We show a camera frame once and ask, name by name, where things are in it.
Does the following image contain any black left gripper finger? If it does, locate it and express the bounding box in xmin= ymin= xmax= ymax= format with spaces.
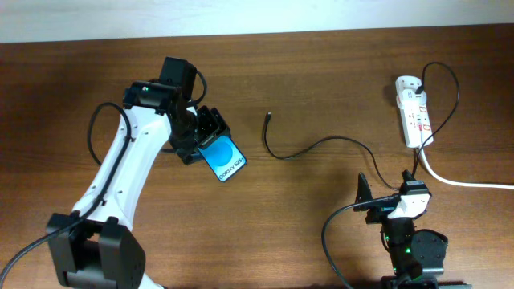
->
xmin=210 ymin=108 xmax=231 ymax=137
xmin=197 ymin=106 xmax=219 ymax=145

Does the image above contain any blue Galaxy smartphone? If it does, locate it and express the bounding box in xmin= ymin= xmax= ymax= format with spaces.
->
xmin=199 ymin=136 xmax=247 ymax=182

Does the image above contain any black USB charging cable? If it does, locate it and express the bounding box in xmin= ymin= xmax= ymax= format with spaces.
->
xmin=263 ymin=61 xmax=461 ymax=192

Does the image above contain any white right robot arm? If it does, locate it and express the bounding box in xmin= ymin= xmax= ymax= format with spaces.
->
xmin=354 ymin=170 xmax=472 ymax=289

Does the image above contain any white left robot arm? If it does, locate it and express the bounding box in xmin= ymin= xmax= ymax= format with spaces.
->
xmin=47 ymin=80 xmax=247 ymax=289

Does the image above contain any white USB charger adapter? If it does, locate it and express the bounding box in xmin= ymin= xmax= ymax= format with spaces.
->
xmin=396 ymin=89 xmax=426 ymax=109

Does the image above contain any white power strip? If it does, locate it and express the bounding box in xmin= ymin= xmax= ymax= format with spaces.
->
xmin=395 ymin=75 xmax=433 ymax=149

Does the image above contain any white power strip cord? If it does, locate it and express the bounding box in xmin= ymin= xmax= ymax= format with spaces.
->
xmin=417 ymin=146 xmax=514 ymax=190

